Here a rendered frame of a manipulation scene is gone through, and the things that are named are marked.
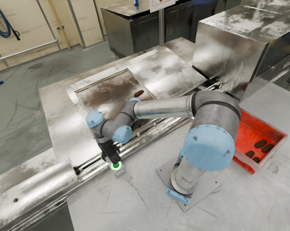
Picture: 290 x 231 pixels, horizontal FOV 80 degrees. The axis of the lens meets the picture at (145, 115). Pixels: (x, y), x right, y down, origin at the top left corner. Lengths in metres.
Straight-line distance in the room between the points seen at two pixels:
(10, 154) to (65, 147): 1.55
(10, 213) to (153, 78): 1.26
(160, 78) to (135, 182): 0.88
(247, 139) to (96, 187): 1.00
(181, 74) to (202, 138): 1.21
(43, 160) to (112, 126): 0.76
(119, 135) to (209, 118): 0.36
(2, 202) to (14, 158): 1.55
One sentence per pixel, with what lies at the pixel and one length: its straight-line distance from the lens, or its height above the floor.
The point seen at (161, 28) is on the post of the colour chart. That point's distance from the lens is 2.03.
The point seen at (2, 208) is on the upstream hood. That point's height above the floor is 0.92.
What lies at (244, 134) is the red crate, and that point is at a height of 0.82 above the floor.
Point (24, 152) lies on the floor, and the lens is 2.72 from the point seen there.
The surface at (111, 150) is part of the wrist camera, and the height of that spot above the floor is 1.11.
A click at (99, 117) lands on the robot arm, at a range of 0.72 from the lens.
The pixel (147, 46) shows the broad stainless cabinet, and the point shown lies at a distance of 3.06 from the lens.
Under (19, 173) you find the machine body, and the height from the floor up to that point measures 0.82.
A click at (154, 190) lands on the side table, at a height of 0.82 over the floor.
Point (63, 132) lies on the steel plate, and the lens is 1.44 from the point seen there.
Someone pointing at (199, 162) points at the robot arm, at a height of 1.40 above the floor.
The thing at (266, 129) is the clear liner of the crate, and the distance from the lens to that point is 1.34.
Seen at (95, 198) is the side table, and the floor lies 0.82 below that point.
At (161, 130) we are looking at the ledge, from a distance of 1.19.
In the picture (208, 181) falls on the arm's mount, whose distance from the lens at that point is 1.07.
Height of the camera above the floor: 1.81
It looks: 47 degrees down
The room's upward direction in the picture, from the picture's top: 7 degrees counter-clockwise
